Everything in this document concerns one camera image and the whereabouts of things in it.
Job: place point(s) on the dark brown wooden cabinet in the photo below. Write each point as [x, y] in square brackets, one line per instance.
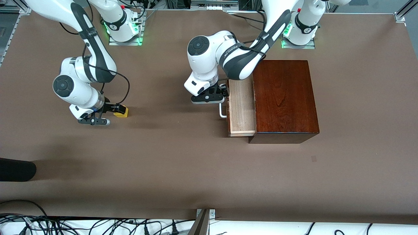
[284, 98]

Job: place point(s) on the dark grey metal post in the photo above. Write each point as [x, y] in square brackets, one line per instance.
[200, 227]

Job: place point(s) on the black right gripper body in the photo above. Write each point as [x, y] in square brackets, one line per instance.
[108, 107]

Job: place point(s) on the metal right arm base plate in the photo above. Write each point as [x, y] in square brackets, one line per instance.
[130, 43]

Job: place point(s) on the black power plug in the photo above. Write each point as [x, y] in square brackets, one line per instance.
[146, 230]
[174, 230]

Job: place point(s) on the silver metal bracket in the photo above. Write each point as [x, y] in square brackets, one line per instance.
[212, 213]

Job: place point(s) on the grey power strip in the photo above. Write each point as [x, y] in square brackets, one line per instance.
[212, 4]

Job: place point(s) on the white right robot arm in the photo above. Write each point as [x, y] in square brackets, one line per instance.
[75, 91]

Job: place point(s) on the yellow wooden block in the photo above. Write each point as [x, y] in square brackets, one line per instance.
[123, 114]

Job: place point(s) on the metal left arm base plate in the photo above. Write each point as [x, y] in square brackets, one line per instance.
[310, 46]

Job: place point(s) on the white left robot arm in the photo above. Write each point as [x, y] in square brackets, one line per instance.
[202, 62]

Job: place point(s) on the black rounded object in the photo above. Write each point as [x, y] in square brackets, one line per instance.
[16, 169]

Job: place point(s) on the aluminium frame rail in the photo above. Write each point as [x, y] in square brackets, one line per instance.
[400, 16]
[9, 36]

